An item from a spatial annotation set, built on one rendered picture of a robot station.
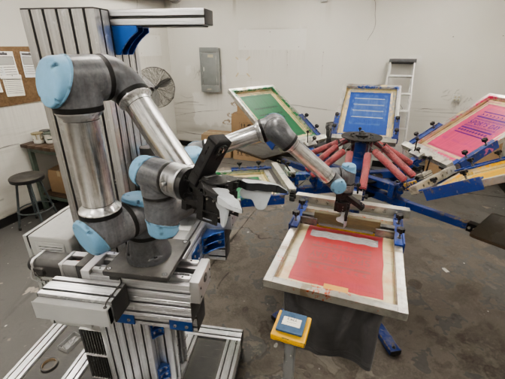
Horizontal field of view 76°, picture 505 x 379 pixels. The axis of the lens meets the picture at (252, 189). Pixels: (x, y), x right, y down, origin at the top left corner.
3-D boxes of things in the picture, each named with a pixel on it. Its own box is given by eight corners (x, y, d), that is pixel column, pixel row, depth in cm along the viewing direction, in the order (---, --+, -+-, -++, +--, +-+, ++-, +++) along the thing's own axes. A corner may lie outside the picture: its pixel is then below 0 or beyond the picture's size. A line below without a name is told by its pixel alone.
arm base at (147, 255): (117, 265, 107) (113, 239, 103) (139, 241, 121) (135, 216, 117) (161, 269, 105) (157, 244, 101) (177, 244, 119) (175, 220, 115)
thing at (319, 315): (372, 374, 152) (388, 302, 135) (279, 346, 166) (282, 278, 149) (373, 368, 154) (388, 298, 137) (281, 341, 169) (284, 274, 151)
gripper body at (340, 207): (335, 206, 185) (337, 186, 181) (350, 208, 183) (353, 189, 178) (333, 212, 179) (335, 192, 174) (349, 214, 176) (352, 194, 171)
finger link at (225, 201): (240, 238, 53) (226, 216, 61) (243, 204, 51) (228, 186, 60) (222, 239, 52) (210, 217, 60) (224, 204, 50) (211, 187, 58)
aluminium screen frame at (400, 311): (406, 321, 125) (409, 313, 123) (263, 286, 143) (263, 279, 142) (398, 225, 193) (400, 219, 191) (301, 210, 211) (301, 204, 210)
